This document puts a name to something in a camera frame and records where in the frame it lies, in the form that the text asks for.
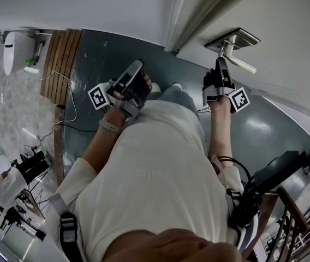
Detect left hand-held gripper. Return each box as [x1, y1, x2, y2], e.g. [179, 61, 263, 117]
[87, 59, 152, 119]

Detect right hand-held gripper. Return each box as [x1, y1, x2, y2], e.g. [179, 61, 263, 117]
[202, 57, 251, 115]

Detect person's left forearm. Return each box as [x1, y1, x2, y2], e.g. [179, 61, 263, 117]
[82, 108, 128, 173]

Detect person's right forearm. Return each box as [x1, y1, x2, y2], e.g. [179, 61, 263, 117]
[207, 97, 234, 171]

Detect white door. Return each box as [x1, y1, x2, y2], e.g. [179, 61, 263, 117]
[176, 0, 310, 130]

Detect person's left hand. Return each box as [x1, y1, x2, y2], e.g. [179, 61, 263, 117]
[143, 74, 153, 92]

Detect person's grey trousers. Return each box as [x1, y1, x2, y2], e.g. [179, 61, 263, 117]
[146, 87, 199, 120]

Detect pale wristband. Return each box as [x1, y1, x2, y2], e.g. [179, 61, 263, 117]
[98, 118, 122, 135]

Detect wooden slatted board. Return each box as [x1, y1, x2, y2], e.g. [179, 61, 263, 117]
[40, 28, 82, 106]

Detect brown wooden floor trim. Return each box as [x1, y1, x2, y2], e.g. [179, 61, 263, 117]
[53, 105, 68, 185]

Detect black flat box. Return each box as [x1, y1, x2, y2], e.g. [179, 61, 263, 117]
[253, 151, 308, 195]

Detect person's white shirt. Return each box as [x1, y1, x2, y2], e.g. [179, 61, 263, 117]
[45, 99, 245, 262]

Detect large white toilet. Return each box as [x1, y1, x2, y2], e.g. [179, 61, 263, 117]
[3, 31, 35, 76]

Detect wooden-topped stair railing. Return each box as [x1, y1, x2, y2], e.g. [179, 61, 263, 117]
[269, 186, 310, 262]

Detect person's head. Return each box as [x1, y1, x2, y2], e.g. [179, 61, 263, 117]
[103, 228, 245, 262]

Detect cluttered equipment workbench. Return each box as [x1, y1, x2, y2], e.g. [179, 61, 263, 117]
[0, 209, 46, 241]

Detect steel door lever handle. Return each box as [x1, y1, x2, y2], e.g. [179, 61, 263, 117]
[222, 38, 257, 75]

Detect white floor cable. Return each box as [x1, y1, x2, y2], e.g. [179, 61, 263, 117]
[40, 69, 78, 125]

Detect black floor cable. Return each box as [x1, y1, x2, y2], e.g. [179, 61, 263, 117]
[23, 123, 98, 152]

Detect black right shoulder strap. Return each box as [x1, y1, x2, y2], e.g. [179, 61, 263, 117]
[225, 188, 243, 223]

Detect black shoulder strap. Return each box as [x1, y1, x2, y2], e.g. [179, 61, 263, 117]
[225, 188, 243, 223]
[59, 211, 84, 262]

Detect black cable bundle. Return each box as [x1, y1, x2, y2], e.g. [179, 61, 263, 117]
[216, 156, 262, 229]

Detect black left shoulder strap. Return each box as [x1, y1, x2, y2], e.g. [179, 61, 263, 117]
[59, 211, 84, 262]

